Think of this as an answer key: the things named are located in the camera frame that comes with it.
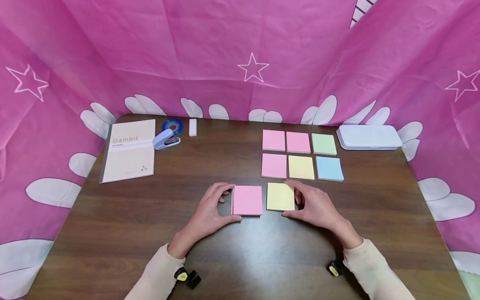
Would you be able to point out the light blue stapler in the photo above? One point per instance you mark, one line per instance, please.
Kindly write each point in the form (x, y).
(162, 138)

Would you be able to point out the white eraser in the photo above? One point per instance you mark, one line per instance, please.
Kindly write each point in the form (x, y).
(192, 127)

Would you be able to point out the blue tape roll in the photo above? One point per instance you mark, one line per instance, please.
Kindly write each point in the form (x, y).
(179, 126)

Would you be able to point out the person's left thumb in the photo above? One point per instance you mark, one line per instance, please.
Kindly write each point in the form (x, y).
(229, 220)

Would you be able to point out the person's right thumb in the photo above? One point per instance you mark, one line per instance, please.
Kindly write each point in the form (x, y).
(294, 214)

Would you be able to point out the person's left forearm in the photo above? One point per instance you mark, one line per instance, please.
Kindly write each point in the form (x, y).
(157, 275)

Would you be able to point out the white oblong case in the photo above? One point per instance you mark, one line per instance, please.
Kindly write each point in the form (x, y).
(368, 136)

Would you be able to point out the pink sticky note pad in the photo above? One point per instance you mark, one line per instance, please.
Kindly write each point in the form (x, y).
(247, 200)
(298, 142)
(273, 140)
(274, 166)

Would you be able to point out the person's right forearm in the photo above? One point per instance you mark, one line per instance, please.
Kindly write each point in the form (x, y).
(375, 273)

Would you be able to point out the yellow sticky note pad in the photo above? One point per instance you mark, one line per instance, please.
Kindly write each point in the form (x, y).
(301, 167)
(279, 196)

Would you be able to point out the blue sticky note pad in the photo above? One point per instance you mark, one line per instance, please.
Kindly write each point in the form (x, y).
(329, 168)

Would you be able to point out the black wrist band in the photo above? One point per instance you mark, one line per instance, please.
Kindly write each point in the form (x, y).
(335, 269)
(189, 277)

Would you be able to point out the person's left hand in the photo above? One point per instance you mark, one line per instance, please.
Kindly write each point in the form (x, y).
(205, 216)

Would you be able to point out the person's right hand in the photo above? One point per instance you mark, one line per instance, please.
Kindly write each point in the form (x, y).
(322, 210)

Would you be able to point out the person's left index finger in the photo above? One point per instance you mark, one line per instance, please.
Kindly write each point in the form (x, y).
(223, 187)

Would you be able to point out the green sticky note pad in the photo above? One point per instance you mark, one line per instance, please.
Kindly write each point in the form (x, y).
(324, 144)

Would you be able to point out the person's right index finger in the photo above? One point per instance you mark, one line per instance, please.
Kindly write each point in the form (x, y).
(300, 185)

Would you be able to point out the cream lined notebook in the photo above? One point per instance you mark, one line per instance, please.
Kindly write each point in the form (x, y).
(129, 160)

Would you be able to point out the person's left fingers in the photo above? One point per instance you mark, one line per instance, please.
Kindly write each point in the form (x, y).
(224, 198)

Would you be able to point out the person's right fingers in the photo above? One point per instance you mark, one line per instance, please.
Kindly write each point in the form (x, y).
(299, 198)

